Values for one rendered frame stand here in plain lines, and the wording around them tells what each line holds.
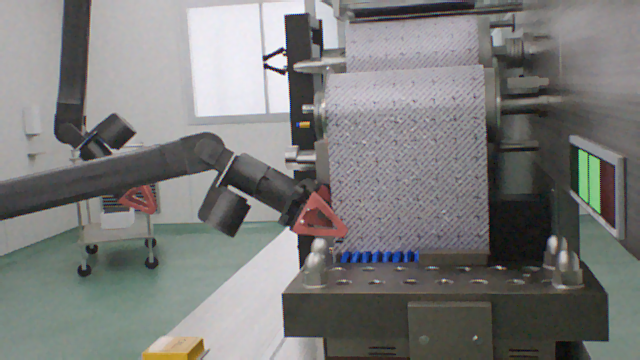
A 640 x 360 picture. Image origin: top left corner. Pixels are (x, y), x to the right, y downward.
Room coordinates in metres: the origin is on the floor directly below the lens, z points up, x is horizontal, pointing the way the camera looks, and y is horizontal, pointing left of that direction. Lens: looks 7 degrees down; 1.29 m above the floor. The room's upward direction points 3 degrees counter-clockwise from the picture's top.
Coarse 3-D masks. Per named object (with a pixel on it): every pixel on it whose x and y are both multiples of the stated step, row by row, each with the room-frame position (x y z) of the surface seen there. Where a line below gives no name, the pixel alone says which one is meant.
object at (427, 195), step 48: (384, 144) 1.09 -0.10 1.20; (432, 144) 1.07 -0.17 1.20; (480, 144) 1.06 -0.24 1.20; (336, 192) 1.10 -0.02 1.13; (384, 192) 1.09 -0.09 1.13; (432, 192) 1.07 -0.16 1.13; (480, 192) 1.06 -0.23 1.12; (384, 240) 1.09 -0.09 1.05; (432, 240) 1.08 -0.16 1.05; (480, 240) 1.06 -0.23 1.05
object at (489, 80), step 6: (486, 72) 1.09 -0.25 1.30; (492, 72) 1.09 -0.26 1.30; (486, 78) 1.08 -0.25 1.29; (492, 78) 1.08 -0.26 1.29; (486, 84) 1.08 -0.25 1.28; (492, 84) 1.07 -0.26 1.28; (486, 90) 1.07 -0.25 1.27; (492, 90) 1.07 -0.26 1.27; (486, 96) 1.07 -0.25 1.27; (492, 96) 1.07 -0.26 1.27; (486, 102) 1.07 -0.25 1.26; (492, 102) 1.06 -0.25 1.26; (486, 108) 1.07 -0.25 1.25; (492, 108) 1.06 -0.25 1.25; (486, 114) 1.07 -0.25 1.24; (492, 114) 1.06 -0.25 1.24; (486, 120) 1.07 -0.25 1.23; (492, 120) 1.07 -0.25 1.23; (486, 126) 1.07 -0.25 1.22; (492, 126) 1.07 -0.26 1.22; (486, 132) 1.08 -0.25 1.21; (492, 132) 1.08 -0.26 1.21; (486, 138) 1.09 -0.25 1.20; (492, 138) 1.09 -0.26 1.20
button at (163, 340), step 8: (168, 336) 1.08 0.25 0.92; (176, 336) 1.08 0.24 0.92; (152, 344) 1.05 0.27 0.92; (160, 344) 1.05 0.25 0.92; (168, 344) 1.05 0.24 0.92; (176, 344) 1.05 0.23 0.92; (184, 344) 1.05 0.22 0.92; (192, 344) 1.04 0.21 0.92; (200, 344) 1.06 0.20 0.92; (144, 352) 1.02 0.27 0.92; (152, 352) 1.02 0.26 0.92; (160, 352) 1.02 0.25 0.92; (168, 352) 1.02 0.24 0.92; (176, 352) 1.02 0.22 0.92; (184, 352) 1.01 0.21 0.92; (192, 352) 1.03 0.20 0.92; (200, 352) 1.06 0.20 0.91
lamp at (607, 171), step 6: (606, 168) 0.64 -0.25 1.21; (612, 168) 0.61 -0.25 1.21; (606, 174) 0.64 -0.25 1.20; (612, 174) 0.61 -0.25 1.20; (606, 180) 0.64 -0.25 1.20; (612, 180) 0.61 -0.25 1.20; (606, 186) 0.64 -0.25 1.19; (612, 186) 0.61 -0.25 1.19; (606, 192) 0.64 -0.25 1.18; (612, 192) 0.61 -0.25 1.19; (606, 198) 0.64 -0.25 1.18; (612, 198) 0.61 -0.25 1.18; (606, 204) 0.64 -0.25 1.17; (612, 204) 0.61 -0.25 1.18; (606, 210) 0.64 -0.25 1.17; (612, 210) 0.61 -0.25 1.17; (606, 216) 0.64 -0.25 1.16; (612, 216) 0.61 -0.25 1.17; (612, 222) 0.62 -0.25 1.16
